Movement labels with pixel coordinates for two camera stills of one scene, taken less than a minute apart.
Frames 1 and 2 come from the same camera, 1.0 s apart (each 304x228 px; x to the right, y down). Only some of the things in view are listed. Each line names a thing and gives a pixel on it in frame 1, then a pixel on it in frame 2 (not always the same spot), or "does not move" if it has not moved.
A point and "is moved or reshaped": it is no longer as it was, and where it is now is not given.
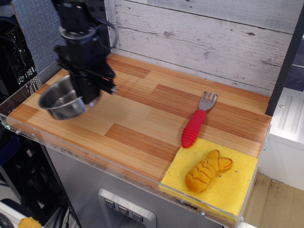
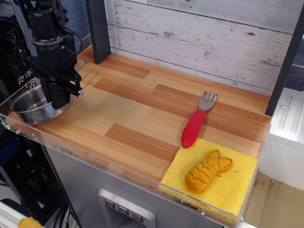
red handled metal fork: x=192 y=128 does not move
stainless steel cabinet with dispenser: x=101 y=198 does not move
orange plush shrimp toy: x=204 y=171 does not move
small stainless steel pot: x=59 y=98 is moved or reshaped
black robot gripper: x=85 y=54 -> x=56 y=60
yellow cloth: x=210 y=178 does not move
